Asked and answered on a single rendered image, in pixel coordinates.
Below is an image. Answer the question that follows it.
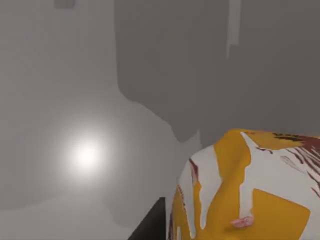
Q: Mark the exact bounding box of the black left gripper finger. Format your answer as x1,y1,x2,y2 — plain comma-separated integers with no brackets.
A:
127,196,167,240

